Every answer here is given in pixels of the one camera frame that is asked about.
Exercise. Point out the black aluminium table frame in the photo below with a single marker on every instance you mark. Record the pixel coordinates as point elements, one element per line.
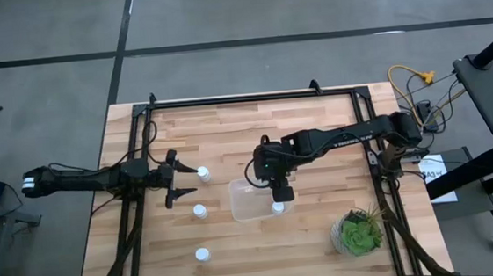
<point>248,98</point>

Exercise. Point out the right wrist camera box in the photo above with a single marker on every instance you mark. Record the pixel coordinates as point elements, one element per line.
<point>283,194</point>

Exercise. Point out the succulent in white patterned pot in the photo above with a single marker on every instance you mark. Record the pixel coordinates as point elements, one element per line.
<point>357,235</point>

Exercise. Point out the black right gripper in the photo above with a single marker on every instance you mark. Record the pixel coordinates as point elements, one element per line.
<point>275,162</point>

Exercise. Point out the black power adapter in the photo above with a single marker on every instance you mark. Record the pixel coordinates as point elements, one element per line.
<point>425,113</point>

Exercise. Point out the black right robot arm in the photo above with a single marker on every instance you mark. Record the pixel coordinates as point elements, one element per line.
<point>352,136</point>

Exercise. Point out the clear plastic basket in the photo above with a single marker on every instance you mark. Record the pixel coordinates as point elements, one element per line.
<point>244,200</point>

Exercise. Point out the white pill bottle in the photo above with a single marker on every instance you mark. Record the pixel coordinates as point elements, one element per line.
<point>204,173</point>
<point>202,254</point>
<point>278,208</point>
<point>199,211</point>

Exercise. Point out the black stand legs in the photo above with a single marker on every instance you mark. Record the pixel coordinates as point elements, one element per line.
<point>473,168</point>

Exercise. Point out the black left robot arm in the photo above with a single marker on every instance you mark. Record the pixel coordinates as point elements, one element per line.
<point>91,180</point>

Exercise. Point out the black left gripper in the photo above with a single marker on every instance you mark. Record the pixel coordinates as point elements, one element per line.
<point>160,177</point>

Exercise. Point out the white paper sheet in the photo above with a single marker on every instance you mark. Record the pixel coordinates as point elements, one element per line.
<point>436,171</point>

